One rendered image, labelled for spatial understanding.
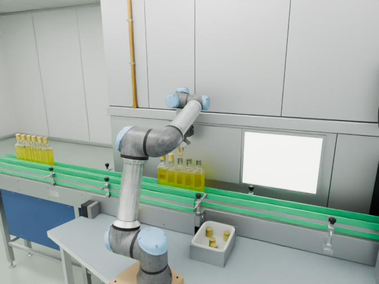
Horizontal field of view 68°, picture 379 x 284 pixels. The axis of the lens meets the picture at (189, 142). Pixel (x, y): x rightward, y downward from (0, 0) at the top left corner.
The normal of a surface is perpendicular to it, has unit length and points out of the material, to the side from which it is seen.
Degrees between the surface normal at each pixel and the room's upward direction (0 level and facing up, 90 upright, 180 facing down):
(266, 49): 90
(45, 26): 90
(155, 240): 11
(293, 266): 0
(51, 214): 90
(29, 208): 90
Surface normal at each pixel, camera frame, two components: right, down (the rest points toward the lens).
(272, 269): 0.00, -0.96
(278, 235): -0.39, 0.25
